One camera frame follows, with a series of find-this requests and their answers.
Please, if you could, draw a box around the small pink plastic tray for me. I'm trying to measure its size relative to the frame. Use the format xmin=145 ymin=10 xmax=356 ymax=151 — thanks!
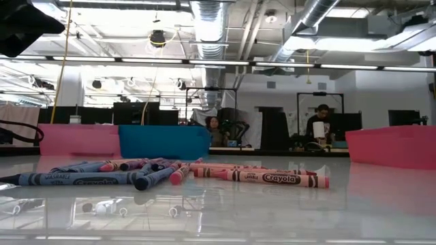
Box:
xmin=345 ymin=125 xmax=436 ymax=170

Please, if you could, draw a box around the long ceiling light strip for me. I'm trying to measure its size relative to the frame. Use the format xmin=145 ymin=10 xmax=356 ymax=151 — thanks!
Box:
xmin=255 ymin=61 xmax=436 ymax=73
xmin=0 ymin=54 xmax=251 ymax=66

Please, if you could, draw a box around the black partition wall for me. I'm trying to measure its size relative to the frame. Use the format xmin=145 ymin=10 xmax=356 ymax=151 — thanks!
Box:
xmin=37 ymin=101 xmax=181 ymax=126

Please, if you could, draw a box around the large pink plastic tray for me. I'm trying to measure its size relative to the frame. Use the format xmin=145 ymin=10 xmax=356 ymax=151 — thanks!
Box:
xmin=38 ymin=124 xmax=122 ymax=157

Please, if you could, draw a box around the blue plastic tray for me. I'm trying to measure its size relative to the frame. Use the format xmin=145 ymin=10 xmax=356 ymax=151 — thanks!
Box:
xmin=118 ymin=125 xmax=211 ymax=161

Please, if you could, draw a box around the yellow hanging cable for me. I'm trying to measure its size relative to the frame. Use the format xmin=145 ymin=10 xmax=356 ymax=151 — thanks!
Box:
xmin=50 ymin=0 xmax=74 ymax=125

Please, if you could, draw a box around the white paper roll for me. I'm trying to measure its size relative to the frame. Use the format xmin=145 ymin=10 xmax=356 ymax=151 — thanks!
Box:
xmin=312 ymin=121 xmax=326 ymax=140

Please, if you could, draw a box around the beige curtain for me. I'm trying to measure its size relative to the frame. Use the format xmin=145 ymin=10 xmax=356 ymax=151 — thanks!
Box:
xmin=0 ymin=103 xmax=41 ymax=147

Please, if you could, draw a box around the black cabinet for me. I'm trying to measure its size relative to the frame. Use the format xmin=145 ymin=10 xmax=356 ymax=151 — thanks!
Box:
xmin=259 ymin=107 xmax=290 ymax=150

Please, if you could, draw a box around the black ceiling dome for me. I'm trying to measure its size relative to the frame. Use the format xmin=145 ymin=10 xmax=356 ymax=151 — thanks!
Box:
xmin=149 ymin=29 xmax=167 ymax=48

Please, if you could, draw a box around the purple crayon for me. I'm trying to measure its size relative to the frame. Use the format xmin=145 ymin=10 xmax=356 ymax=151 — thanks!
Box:
xmin=151 ymin=160 xmax=180 ymax=171
xmin=119 ymin=159 xmax=151 ymax=171

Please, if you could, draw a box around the person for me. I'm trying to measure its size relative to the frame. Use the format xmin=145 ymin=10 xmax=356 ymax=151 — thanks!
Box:
xmin=305 ymin=103 xmax=337 ymax=146
xmin=205 ymin=116 xmax=226 ymax=148

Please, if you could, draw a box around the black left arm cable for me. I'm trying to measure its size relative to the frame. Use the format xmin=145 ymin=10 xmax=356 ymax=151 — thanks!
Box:
xmin=0 ymin=118 xmax=45 ymax=144

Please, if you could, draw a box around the black monitor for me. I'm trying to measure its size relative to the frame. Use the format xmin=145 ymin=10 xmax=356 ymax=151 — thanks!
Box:
xmin=388 ymin=109 xmax=429 ymax=127
xmin=329 ymin=112 xmax=362 ymax=141

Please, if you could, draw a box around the pink crayon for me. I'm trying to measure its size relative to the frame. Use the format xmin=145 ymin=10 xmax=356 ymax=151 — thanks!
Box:
xmin=214 ymin=169 xmax=330 ymax=189

